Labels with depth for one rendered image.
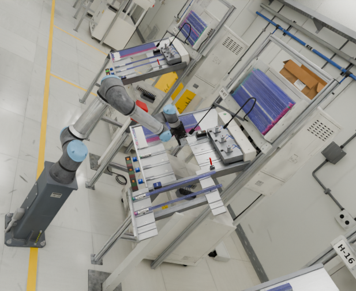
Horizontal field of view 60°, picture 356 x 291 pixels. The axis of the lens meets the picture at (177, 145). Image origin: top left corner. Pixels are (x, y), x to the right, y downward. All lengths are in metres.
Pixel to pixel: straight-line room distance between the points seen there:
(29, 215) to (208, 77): 2.18
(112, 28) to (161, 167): 4.57
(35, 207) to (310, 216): 2.56
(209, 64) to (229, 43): 0.28
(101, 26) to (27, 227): 4.75
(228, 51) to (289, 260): 2.20
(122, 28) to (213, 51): 3.40
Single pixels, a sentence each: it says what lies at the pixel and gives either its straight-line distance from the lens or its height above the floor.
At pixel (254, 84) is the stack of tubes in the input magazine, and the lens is 2.29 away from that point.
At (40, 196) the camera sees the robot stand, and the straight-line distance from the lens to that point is 1.98.
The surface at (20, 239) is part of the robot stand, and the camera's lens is 2.28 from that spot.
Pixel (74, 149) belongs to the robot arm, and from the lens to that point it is 1.81.
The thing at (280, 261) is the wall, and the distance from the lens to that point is 3.59.
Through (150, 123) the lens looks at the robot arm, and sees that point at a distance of 1.81.
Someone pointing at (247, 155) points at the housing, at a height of 1.22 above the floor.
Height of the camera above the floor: 1.79
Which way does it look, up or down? 23 degrees down
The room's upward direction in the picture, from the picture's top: 39 degrees clockwise
